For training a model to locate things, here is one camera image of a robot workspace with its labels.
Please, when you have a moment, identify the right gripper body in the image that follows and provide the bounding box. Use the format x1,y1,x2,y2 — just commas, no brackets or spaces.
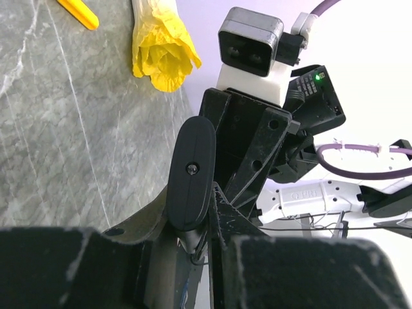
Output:
198,87,315,181

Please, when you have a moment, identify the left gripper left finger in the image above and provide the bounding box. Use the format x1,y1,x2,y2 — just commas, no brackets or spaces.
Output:
1,192,178,308

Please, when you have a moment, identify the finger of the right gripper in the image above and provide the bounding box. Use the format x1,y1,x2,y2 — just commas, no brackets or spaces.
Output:
225,108,292,218
200,88,267,190

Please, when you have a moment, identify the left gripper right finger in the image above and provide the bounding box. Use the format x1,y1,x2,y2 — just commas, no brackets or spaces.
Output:
207,183,409,308

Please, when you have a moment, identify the black remote control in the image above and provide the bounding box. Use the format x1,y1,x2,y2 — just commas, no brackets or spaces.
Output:
166,116,216,254

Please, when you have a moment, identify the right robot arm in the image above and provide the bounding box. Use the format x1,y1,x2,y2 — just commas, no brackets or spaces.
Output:
200,63,411,237

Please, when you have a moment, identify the yellow white cabbage toy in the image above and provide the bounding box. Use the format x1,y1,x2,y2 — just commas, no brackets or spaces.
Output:
131,1,201,93

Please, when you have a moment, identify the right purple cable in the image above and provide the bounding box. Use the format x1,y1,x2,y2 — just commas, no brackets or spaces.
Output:
308,0,412,178

